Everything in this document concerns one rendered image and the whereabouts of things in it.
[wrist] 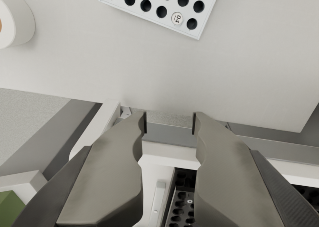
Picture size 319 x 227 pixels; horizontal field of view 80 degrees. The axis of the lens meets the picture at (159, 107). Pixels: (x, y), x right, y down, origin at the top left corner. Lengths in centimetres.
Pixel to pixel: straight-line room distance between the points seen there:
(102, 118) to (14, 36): 16
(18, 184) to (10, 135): 117
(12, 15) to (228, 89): 30
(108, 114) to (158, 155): 7
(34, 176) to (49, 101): 88
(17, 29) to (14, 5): 3
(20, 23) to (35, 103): 115
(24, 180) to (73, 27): 37
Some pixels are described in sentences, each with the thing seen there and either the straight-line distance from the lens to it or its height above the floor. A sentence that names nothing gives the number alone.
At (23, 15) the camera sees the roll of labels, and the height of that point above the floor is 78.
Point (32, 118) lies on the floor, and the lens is 152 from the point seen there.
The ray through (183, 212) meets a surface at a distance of 26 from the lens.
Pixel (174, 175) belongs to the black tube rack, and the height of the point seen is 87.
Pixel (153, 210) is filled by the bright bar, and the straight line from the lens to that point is 35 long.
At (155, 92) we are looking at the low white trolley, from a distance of 31.
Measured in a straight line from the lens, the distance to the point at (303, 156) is 28.
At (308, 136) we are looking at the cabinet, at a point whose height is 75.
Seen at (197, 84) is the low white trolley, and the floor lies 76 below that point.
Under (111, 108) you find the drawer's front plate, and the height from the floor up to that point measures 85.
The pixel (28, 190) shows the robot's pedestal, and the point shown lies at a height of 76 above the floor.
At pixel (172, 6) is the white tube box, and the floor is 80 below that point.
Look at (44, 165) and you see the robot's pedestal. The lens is 65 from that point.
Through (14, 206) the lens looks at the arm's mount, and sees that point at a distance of 58.
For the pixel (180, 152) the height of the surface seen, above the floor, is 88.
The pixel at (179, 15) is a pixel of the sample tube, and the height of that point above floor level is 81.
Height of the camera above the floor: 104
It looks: 62 degrees down
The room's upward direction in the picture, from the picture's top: 174 degrees counter-clockwise
